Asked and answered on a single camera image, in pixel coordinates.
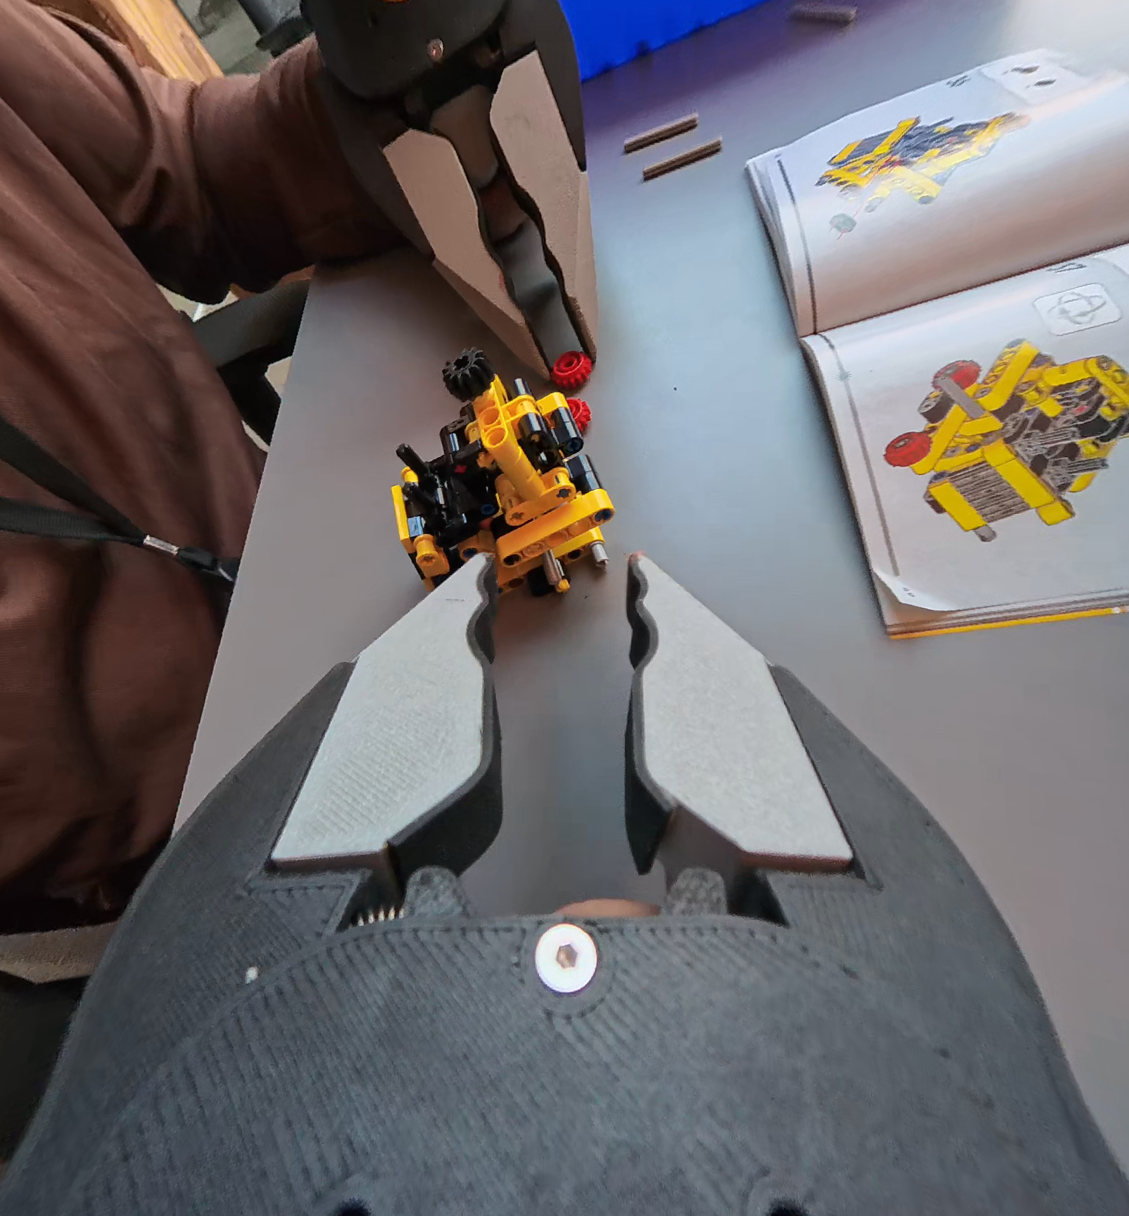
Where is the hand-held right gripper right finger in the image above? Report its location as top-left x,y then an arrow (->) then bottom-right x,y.
624,555 -> 856,875

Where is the lego instruction booklet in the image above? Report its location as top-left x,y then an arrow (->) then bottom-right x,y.
743,47 -> 1129,641

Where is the yellow and black lego model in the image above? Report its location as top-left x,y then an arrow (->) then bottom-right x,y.
389,346 -> 616,599

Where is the person's left forearm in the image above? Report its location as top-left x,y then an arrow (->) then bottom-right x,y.
0,0 -> 422,308

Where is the person in brown shirt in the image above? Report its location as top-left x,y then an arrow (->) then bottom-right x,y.
0,190 -> 273,1216

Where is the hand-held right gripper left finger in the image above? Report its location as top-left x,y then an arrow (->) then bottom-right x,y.
268,555 -> 505,893

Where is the blue plastic bin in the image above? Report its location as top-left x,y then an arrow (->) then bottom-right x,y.
564,0 -> 767,85

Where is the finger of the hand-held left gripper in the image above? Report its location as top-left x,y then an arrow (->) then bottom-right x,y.
486,47 -> 601,372
378,125 -> 555,380

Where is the black lanyard strap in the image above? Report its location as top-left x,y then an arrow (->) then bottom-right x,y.
0,377 -> 241,586

